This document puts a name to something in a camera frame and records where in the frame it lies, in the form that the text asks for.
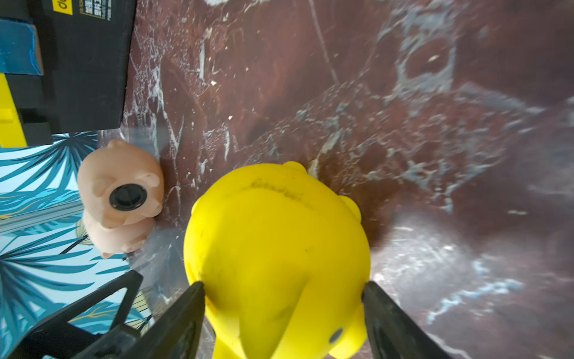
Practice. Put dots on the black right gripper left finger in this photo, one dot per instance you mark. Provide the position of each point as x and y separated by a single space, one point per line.
177 333

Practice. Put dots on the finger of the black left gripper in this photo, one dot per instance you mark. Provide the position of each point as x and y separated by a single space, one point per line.
96 326

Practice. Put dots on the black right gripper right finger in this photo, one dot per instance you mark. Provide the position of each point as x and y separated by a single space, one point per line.
391 332

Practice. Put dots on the light pink piggy bank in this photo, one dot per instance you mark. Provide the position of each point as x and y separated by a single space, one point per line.
124 239

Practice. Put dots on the yellow piggy bank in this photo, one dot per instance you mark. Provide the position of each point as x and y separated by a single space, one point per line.
284 261

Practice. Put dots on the black round plug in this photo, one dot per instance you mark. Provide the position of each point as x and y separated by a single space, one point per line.
128 197

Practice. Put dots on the dark pink piggy bank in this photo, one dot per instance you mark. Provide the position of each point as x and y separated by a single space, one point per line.
114 165

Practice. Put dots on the yellow black plastic toolbox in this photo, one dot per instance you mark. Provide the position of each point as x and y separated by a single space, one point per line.
63 68

